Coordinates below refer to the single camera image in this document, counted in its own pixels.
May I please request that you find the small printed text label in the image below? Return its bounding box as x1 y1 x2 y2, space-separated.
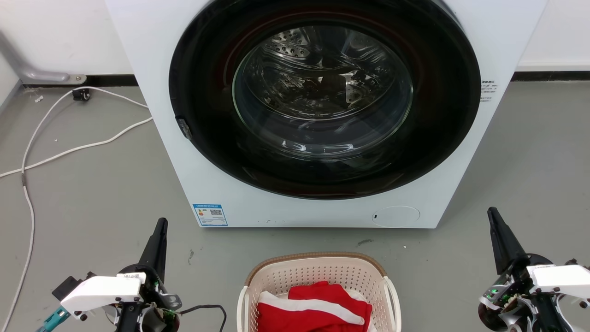
479 79 496 104

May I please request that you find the beige plastic laundry basket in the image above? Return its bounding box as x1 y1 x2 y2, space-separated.
236 252 402 332

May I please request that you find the white hose cable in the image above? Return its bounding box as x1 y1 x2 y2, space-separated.
0 116 154 179

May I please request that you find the round white filter cover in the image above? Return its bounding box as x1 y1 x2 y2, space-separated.
372 206 421 228

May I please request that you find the teal cable connector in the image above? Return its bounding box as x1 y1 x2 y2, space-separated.
36 306 71 332

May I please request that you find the black round washer door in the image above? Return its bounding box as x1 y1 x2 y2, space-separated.
168 0 482 200

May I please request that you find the long white power cable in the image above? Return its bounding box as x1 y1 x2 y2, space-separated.
0 86 150 330

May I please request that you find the red garment with white stripe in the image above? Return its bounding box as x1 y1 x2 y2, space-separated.
257 281 375 332

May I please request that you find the steel washer drum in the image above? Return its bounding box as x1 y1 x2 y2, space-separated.
233 25 414 162

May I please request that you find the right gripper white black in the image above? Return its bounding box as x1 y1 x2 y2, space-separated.
478 207 590 332

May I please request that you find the white front-load washing machine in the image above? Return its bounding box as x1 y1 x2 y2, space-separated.
104 0 550 229

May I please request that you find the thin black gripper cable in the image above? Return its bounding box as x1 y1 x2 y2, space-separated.
179 304 227 332

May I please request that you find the blue energy label sticker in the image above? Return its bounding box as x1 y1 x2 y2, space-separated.
192 203 229 227

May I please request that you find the grey metal wall pipe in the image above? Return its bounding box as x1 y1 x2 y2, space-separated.
0 30 87 86

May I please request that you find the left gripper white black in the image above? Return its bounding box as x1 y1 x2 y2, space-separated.
60 218 183 332

